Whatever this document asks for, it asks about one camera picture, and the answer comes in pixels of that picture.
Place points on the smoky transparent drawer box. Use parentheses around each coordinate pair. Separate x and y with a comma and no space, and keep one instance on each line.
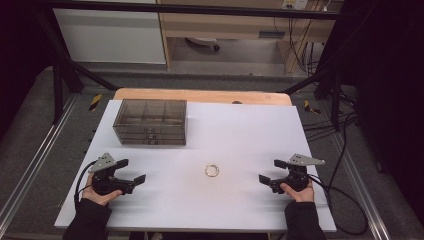
(150,113)

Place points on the black curtain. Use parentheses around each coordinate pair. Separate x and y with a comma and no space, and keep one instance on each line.
(393,83)
(20,50)

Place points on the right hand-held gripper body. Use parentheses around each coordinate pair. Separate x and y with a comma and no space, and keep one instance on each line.
(301,160)

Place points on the white chair base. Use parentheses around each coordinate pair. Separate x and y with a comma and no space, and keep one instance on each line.
(201,41)

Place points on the person's left hand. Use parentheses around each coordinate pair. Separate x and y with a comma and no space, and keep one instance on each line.
(96,198)

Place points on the light wooden desk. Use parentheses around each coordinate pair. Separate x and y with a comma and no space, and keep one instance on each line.
(226,28)

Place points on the person's right hand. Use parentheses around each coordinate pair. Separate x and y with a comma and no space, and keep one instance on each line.
(303,196)

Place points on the black frame strut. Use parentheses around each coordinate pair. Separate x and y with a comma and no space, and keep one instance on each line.
(96,80)
(306,83)

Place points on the black frame post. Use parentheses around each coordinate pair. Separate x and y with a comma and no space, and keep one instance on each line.
(335,106)
(57,96)

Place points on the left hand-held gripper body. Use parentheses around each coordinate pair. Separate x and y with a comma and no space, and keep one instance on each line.
(103,163)

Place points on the light wooden table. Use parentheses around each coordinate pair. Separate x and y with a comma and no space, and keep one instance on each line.
(200,96)

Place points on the yellow black tape marker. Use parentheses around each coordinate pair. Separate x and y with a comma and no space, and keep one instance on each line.
(95,102)
(311,107)

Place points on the white power strip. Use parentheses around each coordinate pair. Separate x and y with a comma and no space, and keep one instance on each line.
(295,4)

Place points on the aluminium floor rail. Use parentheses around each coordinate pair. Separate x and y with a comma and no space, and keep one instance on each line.
(354,173)
(33,166)

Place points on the white cabinet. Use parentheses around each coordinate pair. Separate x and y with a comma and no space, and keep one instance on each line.
(110,36)

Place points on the black frame crossbar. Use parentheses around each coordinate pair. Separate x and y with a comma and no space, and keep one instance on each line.
(200,9)

